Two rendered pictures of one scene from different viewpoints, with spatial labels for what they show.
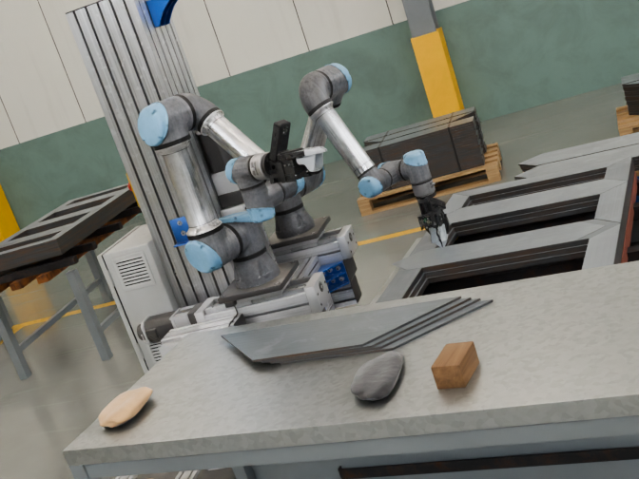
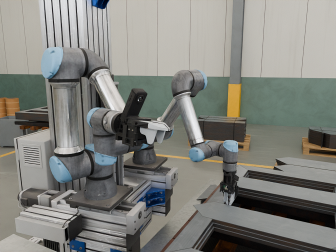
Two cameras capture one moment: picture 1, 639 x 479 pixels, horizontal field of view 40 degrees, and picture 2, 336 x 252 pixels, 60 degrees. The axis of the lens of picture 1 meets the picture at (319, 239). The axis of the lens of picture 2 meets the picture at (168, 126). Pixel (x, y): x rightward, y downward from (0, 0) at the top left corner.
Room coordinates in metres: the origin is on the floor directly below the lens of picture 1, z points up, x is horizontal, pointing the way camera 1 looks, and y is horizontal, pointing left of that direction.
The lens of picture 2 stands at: (1.53, -0.10, 1.62)
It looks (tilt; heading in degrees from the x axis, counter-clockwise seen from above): 12 degrees down; 1
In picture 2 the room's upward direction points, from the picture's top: straight up
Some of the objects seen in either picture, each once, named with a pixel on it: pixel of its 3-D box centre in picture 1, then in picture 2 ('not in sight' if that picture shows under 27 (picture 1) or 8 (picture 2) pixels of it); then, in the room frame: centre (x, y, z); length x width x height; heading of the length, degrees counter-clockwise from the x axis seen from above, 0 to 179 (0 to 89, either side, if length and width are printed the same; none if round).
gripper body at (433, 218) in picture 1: (429, 210); (228, 180); (2.99, -0.40, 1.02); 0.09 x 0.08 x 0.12; 153
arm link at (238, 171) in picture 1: (246, 170); (103, 120); (2.50, 0.13, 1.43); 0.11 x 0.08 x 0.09; 46
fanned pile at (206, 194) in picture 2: not in sight; (214, 193); (3.52, -0.40, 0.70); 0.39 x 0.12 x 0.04; 153
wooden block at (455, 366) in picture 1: (455, 365); not in sight; (1.60, -0.17, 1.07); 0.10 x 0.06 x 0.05; 149
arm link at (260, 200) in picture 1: (261, 200); (109, 147); (2.51, 0.12, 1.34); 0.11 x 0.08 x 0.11; 136
